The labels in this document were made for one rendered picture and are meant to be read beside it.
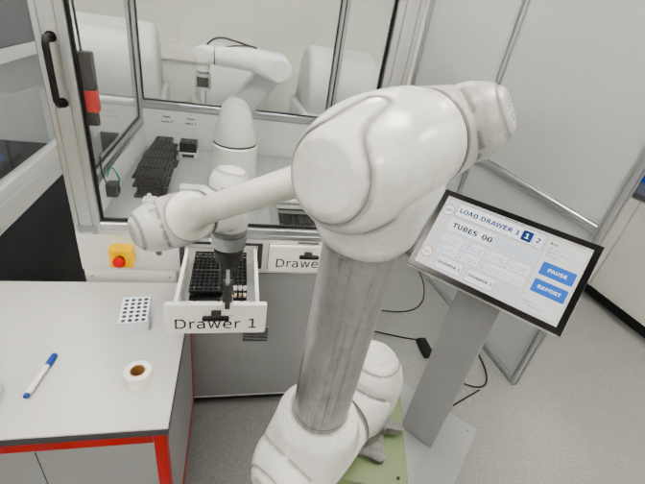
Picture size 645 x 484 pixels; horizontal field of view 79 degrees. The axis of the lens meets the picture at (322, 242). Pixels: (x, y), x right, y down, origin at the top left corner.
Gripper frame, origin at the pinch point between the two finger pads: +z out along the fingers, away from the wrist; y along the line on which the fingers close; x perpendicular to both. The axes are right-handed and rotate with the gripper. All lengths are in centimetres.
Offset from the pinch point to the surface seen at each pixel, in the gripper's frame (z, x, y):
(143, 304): 14.2, 26.7, 16.6
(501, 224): -22, -90, 16
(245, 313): 4.1, -5.2, 1.1
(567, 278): -16, -102, -6
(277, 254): 4.0, -17.1, 33.1
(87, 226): -4, 46, 35
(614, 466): 94, -187, -11
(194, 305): 1.1, 9.1, 1.1
